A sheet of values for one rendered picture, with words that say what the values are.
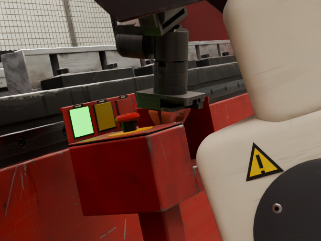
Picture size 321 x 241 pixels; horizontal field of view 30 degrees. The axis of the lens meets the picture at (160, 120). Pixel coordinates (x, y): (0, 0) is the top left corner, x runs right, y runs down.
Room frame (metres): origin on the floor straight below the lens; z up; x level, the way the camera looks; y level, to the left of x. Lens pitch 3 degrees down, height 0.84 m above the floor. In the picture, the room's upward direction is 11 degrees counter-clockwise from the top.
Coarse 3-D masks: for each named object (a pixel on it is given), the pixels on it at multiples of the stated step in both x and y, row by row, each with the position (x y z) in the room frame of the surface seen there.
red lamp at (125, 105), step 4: (120, 100) 1.06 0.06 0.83; (124, 100) 1.07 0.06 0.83; (128, 100) 1.08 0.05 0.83; (120, 104) 1.06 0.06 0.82; (124, 104) 1.07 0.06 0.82; (128, 104) 1.08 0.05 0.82; (132, 104) 1.09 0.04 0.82; (120, 108) 1.06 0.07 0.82; (124, 108) 1.07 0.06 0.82; (128, 108) 1.08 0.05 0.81; (132, 108) 1.09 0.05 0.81; (120, 112) 1.06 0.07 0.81; (124, 112) 1.07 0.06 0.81; (128, 112) 1.08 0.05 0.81
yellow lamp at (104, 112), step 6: (108, 102) 1.03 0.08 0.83; (96, 108) 1.01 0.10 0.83; (102, 108) 1.02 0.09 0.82; (108, 108) 1.03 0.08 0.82; (96, 114) 1.00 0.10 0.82; (102, 114) 1.02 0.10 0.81; (108, 114) 1.03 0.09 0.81; (102, 120) 1.01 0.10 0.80; (108, 120) 1.03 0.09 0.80; (114, 120) 1.04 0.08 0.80; (102, 126) 1.01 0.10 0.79; (108, 126) 1.02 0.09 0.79; (114, 126) 1.04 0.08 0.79
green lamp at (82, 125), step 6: (84, 108) 0.98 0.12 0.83; (72, 114) 0.95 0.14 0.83; (78, 114) 0.97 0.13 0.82; (84, 114) 0.98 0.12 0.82; (72, 120) 0.95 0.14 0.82; (78, 120) 0.96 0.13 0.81; (84, 120) 0.98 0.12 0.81; (90, 120) 0.99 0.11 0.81; (78, 126) 0.96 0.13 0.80; (84, 126) 0.97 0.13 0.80; (90, 126) 0.99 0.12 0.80; (78, 132) 0.96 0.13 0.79; (84, 132) 0.97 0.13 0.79; (90, 132) 0.98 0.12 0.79
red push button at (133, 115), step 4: (132, 112) 0.94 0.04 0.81; (120, 116) 0.92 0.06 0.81; (124, 116) 0.92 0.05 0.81; (128, 116) 0.92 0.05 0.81; (132, 116) 0.92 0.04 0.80; (136, 116) 0.92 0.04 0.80; (116, 120) 0.93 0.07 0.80; (120, 120) 0.92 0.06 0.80; (124, 120) 0.92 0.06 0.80; (128, 120) 0.92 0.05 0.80; (132, 120) 0.93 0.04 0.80; (124, 124) 0.93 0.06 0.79; (128, 124) 0.93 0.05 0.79; (132, 124) 0.93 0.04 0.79; (124, 128) 0.93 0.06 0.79; (128, 128) 0.93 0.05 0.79; (132, 128) 0.93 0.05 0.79; (136, 128) 0.93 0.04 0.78
